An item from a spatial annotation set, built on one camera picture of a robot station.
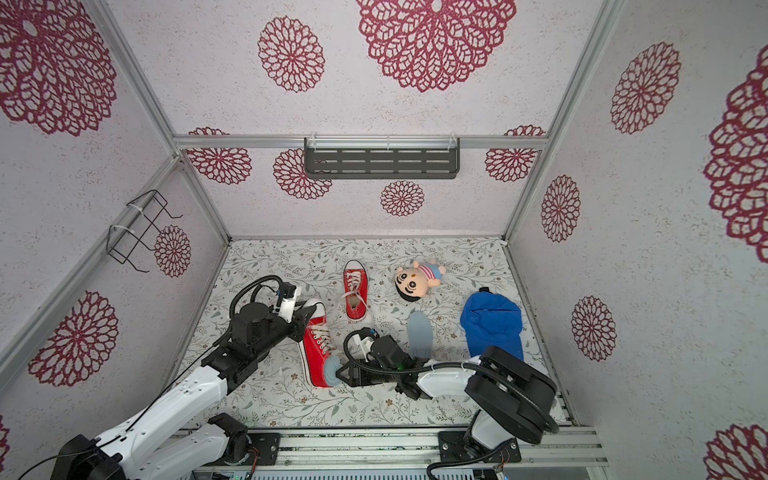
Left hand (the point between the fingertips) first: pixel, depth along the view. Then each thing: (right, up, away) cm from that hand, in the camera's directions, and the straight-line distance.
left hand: (311, 306), depth 80 cm
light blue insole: (+31, -11, +14) cm, 36 cm away
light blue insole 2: (+5, -16, +1) cm, 17 cm away
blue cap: (+54, -6, +14) cm, 56 cm away
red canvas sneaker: (+2, -11, -1) cm, 11 cm away
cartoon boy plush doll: (+29, +5, +17) cm, 34 cm away
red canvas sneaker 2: (+10, +3, +20) cm, 22 cm away
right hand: (+8, -18, -1) cm, 20 cm away
